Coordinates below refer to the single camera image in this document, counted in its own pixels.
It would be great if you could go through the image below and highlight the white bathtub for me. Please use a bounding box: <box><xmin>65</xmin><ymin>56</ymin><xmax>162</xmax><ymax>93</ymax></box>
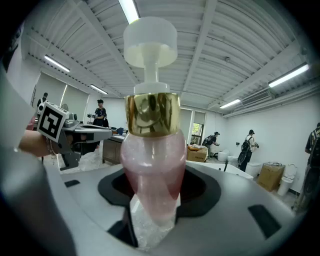
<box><xmin>186</xmin><ymin>159</ymin><xmax>254</xmax><ymax>181</ymax></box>

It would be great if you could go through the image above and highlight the long ceiling light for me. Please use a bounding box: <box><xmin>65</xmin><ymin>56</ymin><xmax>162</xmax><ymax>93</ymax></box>
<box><xmin>43</xmin><ymin>54</ymin><xmax>71</xmax><ymax>73</ymax></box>
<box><xmin>118</xmin><ymin>0</ymin><xmax>140</xmax><ymax>25</ymax></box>
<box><xmin>267</xmin><ymin>63</ymin><xmax>310</xmax><ymax>89</ymax></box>
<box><xmin>89</xmin><ymin>83</ymin><xmax>109</xmax><ymax>95</ymax></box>
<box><xmin>219</xmin><ymin>98</ymin><xmax>242</xmax><ymax>109</ymax></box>

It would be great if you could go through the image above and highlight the person's left forearm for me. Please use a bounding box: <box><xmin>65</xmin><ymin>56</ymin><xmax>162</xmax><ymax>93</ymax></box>
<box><xmin>17</xmin><ymin>129</ymin><xmax>61</xmax><ymax>159</ymax></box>

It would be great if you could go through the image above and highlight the small pink bottle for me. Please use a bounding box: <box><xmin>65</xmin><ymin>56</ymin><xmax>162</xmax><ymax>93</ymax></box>
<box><xmin>119</xmin><ymin>16</ymin><xmax>187</xmax><ymax>251</ymax></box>

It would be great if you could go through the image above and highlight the thin beaded bracelet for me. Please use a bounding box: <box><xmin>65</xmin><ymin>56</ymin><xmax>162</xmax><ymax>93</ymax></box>
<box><xmin>45</xmin><ymin>136</ymin><xmax>57</xmax><ymax>159</ymax></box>

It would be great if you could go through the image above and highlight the brown cardboard box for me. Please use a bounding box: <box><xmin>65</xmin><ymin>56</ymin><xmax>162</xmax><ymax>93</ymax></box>
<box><xmin>186</xmin><ymin>145</ymin><xmax>209</xmax><ymax>163</ymax></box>
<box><xmin>256</xmin><ymin>161</ymin><xmax>286</xmax><ymax>192</ymax></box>

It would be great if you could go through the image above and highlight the ceiling air conditioner vent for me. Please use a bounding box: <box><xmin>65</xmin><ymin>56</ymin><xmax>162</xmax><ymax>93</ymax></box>
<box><xmin>240</xmin><ymin>89</ymin><xmax>273</xmax><ymax>106</ymax></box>

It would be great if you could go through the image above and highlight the window with blinds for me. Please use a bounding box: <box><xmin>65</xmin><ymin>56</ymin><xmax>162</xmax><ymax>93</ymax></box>
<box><xmin>191</xmin><ymin>110</ymin><xmax>206</xmax><ymax>146</ymax></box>

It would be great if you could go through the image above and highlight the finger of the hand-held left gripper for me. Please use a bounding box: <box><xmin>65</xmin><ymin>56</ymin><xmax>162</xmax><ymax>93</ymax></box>
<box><xmin>72</xmin><ymin>124</ymin><xmax>114</xmax><ymax>154</ymax></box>

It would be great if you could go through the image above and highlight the dark wooden cabinet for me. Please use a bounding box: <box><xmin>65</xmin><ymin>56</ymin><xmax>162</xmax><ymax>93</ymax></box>
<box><xmin>101</xmin><ymin>136</ymin><xmax>125</xmax><ymax>165</ymax></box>

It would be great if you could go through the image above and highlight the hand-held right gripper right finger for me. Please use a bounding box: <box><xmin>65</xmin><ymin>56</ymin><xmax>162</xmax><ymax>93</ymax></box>
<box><xmin>159</xmin><ymin>161</ymin><xmax>305</xmax><ymax>251</ymax></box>

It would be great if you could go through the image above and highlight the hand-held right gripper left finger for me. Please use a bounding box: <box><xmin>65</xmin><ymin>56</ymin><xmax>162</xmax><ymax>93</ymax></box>
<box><xmin>0</xmin><ymin>149</ymin><xmax>140</xmax><ymax>252</ymax></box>

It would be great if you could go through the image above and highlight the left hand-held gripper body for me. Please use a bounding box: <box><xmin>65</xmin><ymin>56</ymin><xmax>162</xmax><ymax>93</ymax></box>
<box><xmin>36</xmin><ymin>101</ymin><xmax>84</xmax><ymax>172</ymax></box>

